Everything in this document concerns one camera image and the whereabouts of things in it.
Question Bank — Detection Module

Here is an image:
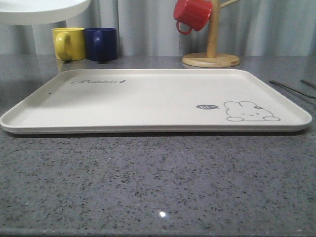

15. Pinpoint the grey curtain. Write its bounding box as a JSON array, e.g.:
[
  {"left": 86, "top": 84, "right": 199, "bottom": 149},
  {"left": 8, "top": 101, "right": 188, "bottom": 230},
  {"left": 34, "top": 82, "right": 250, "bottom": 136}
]
[{"left": 0, "top": 0, "right": 316, "bottom": 56}]

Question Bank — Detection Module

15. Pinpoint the silver metal fork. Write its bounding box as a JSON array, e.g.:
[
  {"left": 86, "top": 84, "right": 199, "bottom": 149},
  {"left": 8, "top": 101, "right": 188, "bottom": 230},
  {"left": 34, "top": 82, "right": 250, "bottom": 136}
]
[{"left": 269, "top": 80, "right": 316, "bottom": 99}]

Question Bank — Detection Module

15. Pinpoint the wooden mug tree stand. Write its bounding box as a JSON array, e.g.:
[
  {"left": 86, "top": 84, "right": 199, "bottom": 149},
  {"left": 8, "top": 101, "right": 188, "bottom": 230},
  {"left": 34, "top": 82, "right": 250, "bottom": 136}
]
[{"left": 182, "top": 0, "right": 240, "bottom": 68}]

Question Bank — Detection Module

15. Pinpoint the beige rabbit serving tray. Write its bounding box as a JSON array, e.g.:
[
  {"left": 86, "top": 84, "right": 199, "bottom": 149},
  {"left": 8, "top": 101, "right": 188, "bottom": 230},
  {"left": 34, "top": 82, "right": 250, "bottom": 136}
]
[{"left": 0, "top": 69, "right": 312, "bottom": 134}]

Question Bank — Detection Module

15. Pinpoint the dark blue mug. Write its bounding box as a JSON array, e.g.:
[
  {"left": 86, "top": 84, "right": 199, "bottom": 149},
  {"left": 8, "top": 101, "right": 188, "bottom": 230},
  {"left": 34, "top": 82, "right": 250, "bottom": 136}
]
[{"left": 83, "top": 28, "right": 118, "bottom": 61}]

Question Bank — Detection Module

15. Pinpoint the red mug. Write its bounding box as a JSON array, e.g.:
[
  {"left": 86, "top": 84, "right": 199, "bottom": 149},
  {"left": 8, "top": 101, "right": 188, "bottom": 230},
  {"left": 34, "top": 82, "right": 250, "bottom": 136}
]
[{"left": 173, "top": 0, "right": 212, "bottom": 35}]

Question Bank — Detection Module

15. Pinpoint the yellow mug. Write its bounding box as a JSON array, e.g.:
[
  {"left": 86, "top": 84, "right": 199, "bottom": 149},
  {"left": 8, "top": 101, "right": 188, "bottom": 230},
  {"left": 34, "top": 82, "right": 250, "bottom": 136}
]
[{"left": 52, "top": 27, "right": 86, "bottom": 61}]

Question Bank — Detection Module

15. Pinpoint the white round plate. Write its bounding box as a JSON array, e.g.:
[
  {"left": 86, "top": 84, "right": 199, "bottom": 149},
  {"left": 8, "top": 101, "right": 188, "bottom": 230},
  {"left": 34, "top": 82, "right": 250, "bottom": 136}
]
[{"left": 0, "top": 0, "right": 90, "bottom": 25}]

